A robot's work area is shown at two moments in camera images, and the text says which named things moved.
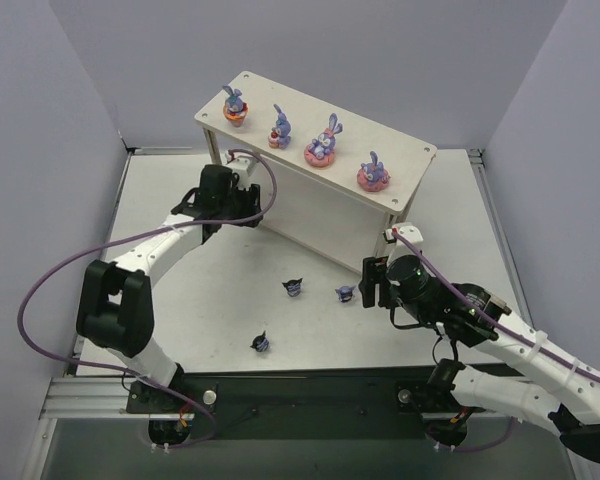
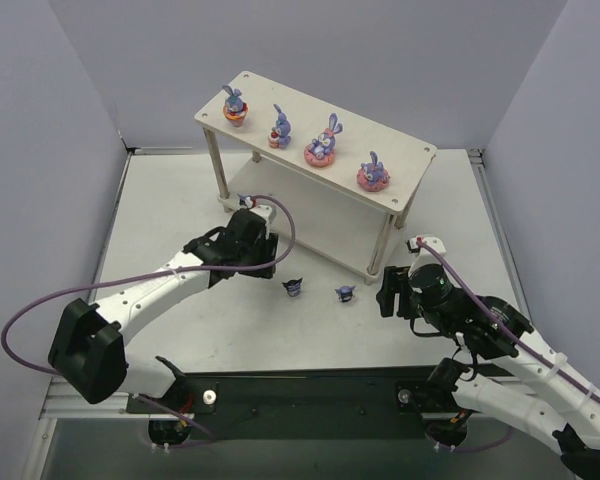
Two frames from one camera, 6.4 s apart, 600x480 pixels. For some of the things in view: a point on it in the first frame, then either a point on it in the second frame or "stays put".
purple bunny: (235, 109) stays put
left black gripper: (250, 198) → (262, 255)
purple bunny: (373, 176) stays put
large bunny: (320, 151) stays put
